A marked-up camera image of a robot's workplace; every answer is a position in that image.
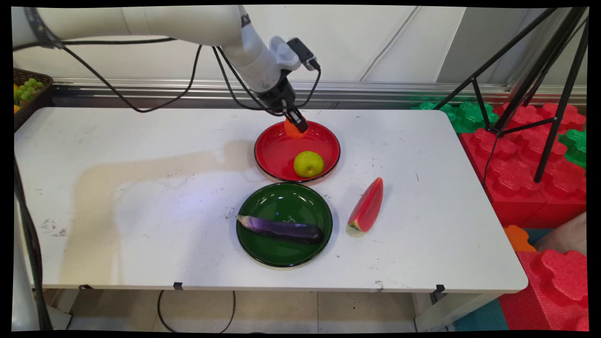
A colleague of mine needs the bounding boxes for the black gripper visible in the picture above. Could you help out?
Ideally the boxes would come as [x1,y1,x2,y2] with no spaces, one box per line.
[257,77,309,134]

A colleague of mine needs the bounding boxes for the orange toy tangerine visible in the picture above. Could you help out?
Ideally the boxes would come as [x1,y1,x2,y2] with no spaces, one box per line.
[284,117,308,139]

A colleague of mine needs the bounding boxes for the red plate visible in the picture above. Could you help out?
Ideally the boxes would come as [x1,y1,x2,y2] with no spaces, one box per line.
[254,120,341,183]

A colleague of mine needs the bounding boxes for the green toy apple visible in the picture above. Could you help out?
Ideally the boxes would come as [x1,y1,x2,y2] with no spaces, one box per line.
[294,151,325,178]

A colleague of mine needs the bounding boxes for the purple toy eggplant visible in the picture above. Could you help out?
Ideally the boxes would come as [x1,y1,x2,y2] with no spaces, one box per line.
[236,215,324,245]

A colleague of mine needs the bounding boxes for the red toy watermelon slice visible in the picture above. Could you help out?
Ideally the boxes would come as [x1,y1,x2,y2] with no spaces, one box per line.
[347,177,384,234]

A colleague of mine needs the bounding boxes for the dark green plate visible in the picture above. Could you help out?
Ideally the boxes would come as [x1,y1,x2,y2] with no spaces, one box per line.
[236,183,333,268]

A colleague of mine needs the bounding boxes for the green foam block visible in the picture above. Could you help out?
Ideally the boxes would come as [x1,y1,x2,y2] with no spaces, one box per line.
[411,101,499,134]
[559,129,587,169]

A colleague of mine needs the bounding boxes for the large red foam block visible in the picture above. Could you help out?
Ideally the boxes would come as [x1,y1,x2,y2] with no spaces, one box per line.
[459,102,587,228]

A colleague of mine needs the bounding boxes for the white table leg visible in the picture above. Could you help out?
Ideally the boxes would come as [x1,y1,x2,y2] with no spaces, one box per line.
[413,292,503,331]

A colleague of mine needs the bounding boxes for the black tripod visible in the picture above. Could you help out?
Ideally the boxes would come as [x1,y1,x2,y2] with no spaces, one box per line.
[433,7,589,184]

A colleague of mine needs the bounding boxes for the orange foam piece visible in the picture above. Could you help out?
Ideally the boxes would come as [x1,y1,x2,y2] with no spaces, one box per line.
[504,225,537,253]

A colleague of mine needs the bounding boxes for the brown wicker basket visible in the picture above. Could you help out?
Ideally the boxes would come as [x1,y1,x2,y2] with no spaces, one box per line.
[13,68,54,132]

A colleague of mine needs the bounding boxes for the green toy grapes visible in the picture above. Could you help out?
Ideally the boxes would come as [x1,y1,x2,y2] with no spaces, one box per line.
[14,78,46,105]

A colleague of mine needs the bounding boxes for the teal floor mat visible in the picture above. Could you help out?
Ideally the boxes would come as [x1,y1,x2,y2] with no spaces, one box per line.
[453,300,510,331]

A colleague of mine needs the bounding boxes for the beige rounded object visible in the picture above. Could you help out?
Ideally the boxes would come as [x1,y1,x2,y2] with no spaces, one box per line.
[535,214,587,256]

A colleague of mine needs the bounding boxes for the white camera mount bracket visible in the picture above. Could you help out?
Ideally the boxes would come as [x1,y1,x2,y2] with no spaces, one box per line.
[269,36,302,72]

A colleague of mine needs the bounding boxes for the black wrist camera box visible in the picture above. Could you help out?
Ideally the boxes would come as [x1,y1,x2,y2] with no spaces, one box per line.
[287,38,322,72]

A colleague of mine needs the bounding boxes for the aluminium rail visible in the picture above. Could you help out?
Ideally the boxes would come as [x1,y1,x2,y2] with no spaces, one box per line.
[52,79,587,109]

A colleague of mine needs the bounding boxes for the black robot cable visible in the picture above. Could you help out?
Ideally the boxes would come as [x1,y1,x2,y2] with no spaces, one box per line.
[13,38,322,331]

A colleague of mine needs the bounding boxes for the black floor cable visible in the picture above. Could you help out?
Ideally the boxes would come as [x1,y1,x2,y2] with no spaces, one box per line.
[157,290,236,333]

